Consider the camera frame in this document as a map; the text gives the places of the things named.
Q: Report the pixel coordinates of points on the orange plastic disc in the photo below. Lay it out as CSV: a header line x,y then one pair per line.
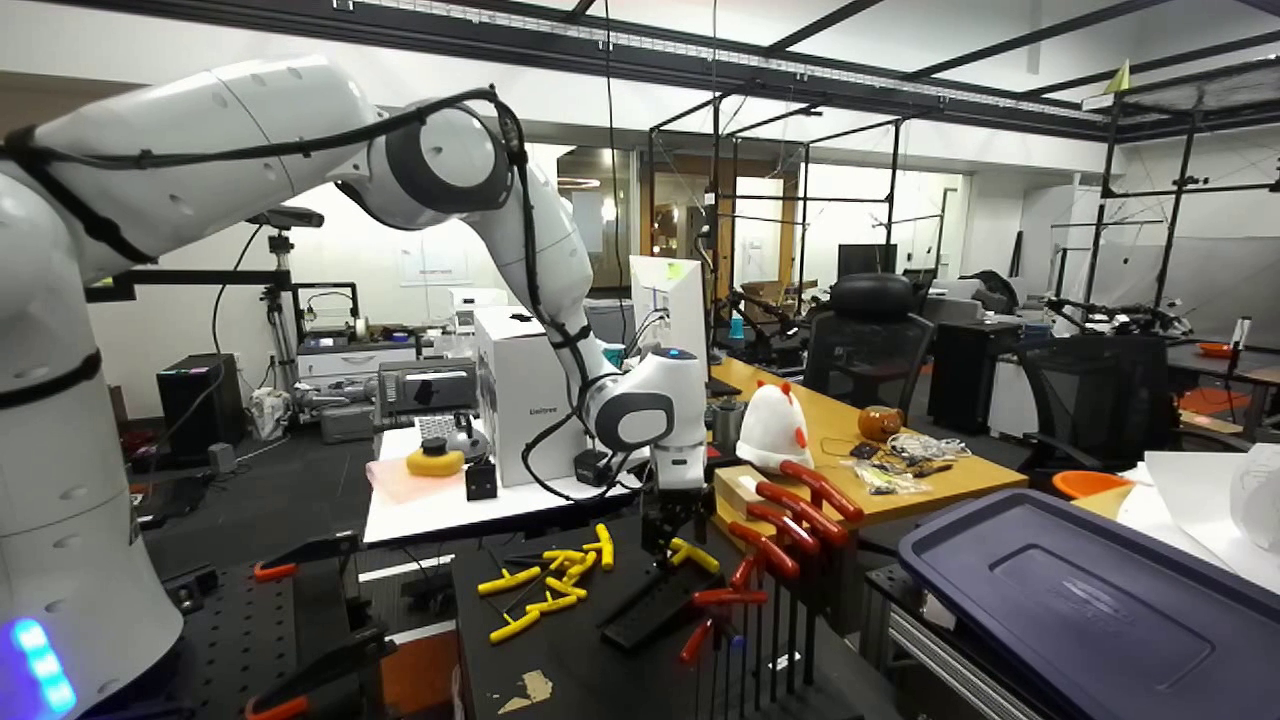
x,y
1087,480

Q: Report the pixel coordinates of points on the orange black clamp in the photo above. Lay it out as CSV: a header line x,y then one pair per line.
x,y
272,573
284,705

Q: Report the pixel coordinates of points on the bag of small tools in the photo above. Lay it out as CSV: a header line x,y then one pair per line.
x,y
913,454

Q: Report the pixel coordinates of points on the yellow tape roll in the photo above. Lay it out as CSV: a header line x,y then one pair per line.
x,y
433,467

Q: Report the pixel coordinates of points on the small black box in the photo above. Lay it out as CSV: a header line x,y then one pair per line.
x,y
481,480

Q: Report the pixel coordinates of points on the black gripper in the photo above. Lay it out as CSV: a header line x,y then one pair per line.
x,y
674,507

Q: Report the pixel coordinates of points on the wooden desk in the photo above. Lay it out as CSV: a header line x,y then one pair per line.
x,y
827,421

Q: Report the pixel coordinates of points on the black speaker box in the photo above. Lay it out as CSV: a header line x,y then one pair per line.
x,y
200,400

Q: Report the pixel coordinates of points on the tall white box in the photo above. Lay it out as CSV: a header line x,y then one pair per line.
x,y
665,312

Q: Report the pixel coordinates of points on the orange ball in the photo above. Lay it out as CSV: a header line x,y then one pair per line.
x,y
883,421

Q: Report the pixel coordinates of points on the black office chair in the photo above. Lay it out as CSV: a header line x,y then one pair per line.
x,y
864,332

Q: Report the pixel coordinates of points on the grey camera device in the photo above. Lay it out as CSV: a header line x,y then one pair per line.
x,y
427,389

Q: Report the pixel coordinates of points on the tan wood chip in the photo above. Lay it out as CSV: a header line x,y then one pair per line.
x,y
531,689

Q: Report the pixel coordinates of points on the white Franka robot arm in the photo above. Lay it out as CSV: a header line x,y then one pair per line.
x,y
200,161

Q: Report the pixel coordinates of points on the black tripod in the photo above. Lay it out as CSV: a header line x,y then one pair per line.
x,y
284,219

